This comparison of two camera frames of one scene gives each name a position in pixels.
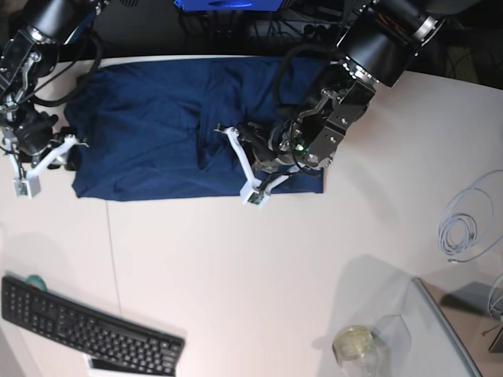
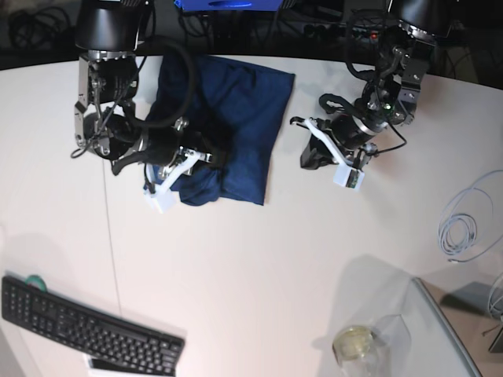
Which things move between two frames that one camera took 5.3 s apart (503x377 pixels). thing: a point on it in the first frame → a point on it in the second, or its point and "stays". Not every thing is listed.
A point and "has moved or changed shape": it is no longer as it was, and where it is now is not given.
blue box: (231, 5) stays
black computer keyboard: (107, 338) stays
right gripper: (256, 139) → (352, 135)
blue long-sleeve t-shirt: (154, 129) has moved or changed shape
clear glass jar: (362, 351) stays
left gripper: (34, 132) → (160, 144)
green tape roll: (36, 280) stays
